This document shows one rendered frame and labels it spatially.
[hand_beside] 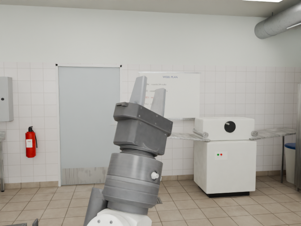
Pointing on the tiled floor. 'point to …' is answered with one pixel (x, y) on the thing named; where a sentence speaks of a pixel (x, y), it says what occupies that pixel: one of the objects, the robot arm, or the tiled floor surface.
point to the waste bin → (290, 161)
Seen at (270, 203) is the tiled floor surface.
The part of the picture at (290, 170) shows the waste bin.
